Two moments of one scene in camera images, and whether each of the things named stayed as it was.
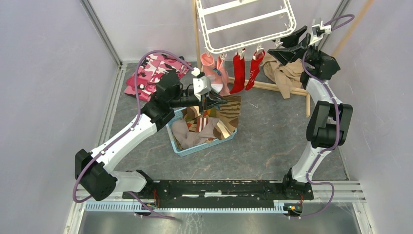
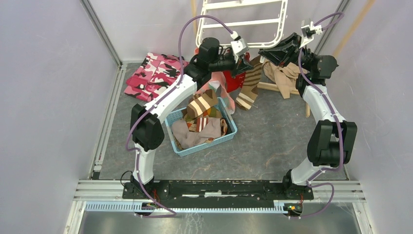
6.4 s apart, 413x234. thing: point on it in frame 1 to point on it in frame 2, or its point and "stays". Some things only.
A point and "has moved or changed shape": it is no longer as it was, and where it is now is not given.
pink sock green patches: (207, 61) has moved or changed shape
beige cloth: (287, 77) stays
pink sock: (222, 74) has moved or changed shape
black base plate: (188, 191) stays
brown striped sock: (229, 114) to (248, 96)
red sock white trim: (239, 66) has moved or changed shape
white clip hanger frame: (240, 46) to (206, 6)
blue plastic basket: (186, 151) stays
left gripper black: (209, 100) to (241, 66)
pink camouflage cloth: (151, 69) stays
